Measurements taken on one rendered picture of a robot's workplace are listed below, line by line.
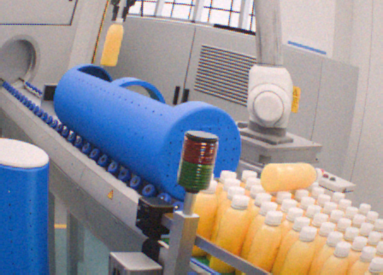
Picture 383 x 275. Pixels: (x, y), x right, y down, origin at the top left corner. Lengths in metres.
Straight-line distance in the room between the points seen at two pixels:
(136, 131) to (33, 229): 0.49
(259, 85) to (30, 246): 1.00
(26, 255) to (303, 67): 2.21
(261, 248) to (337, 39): 3.29
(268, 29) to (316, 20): 2.45
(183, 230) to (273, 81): 0.97
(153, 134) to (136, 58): 2.73
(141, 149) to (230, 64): 2.03
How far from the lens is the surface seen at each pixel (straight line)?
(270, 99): 2.04
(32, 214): 1.64
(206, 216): 1.49
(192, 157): 1.17
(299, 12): 4.65
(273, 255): 1.33
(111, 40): 2.39
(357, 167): 4.60
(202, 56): 3.93
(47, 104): 2.89
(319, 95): 3.32
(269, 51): 2.10
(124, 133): 1.87
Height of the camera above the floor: 1.47
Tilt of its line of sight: 10 degrees down
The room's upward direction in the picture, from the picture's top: 10 degrees clockwise
